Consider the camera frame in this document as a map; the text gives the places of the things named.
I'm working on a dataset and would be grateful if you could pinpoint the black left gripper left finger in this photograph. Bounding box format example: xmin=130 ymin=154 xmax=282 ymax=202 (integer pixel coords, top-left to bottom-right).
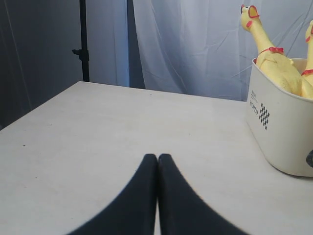
xmin=69 ymin=154 xmax=158 ymax=235

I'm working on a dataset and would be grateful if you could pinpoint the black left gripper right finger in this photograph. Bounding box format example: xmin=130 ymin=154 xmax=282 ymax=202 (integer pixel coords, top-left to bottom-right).
xmin=158 ymin=153 xmax=246 ymax=235

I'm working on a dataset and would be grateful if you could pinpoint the whole yellow rubber chicken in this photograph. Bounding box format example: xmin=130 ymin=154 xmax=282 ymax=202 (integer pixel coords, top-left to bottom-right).
xmin=240 ymin=5 xmax=302 ymax=96
xmin=301 ymin=20 xmax=313 ymax=99

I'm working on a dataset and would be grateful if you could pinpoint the cream bin marked O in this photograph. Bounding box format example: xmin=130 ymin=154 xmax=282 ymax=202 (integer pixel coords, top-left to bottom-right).
xmin=246 ymin=59 xmax=313 ymax=177

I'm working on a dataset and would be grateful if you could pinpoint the blue backdrop cloth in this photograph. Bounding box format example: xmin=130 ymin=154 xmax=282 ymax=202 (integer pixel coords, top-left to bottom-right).
xmin=0 ymin=0 xmax=313 ymax=128

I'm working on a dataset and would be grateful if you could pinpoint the black light stand pole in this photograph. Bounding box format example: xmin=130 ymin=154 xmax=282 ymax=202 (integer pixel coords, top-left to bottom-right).
xmin=72 ymin=0 xmax=89 ymax=82

